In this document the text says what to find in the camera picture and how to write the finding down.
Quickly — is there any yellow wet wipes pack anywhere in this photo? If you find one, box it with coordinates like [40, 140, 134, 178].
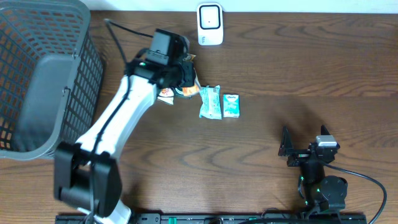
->
[157, 53, 197, 106]

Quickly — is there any dark green round-logo box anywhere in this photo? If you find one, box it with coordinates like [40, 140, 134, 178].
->
[173, 88, 192, 99]

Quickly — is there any small teal tissue pack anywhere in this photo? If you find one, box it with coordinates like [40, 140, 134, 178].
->
[223, 94, 240, 118]

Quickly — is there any white barcode scanner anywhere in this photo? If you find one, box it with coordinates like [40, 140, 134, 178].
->
[197, 2, 224, 45]

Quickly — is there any black right camera cable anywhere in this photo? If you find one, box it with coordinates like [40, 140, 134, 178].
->
[320, 160, 388, 224]

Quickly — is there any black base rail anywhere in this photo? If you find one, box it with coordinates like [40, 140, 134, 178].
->
[55, 212, 368, 224]

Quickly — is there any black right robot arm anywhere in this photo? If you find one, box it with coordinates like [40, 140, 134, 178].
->
[278, 125, 348, 219]

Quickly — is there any black camera cable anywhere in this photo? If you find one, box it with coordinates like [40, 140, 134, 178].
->
[320, 160, 388, 224]
[83, 18, 155, 224]

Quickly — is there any teal snack wrapper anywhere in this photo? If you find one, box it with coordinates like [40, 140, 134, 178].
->
[199, 85, 222, 119]

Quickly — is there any dark grey plastic basket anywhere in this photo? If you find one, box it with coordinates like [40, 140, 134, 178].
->
[1, 0, 103, 161]

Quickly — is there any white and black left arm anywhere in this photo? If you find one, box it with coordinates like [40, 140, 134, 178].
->
[54, 35, 196, 223]

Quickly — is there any orange tissue pack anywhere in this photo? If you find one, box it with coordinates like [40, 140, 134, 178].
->
[182, 77, 201, 97]

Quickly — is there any black left camera cable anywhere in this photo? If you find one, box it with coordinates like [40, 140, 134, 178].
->
[83, 18, 155, 224]

